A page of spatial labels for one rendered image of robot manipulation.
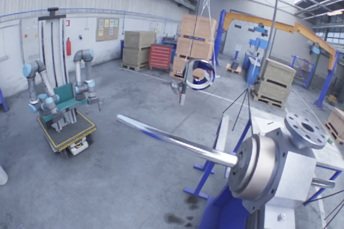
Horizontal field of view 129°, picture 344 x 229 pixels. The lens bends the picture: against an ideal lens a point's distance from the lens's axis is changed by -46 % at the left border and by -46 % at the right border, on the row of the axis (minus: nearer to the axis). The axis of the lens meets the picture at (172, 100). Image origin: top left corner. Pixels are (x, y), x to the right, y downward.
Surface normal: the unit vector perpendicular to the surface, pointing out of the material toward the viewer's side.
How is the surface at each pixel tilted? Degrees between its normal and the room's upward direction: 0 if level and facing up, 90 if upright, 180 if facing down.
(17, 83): 90
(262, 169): 46
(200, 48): 90
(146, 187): 0
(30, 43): 90
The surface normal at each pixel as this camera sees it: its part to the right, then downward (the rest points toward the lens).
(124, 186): 0.14, -0.87
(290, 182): -0.18, -0.35
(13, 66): 0.90, 0.30
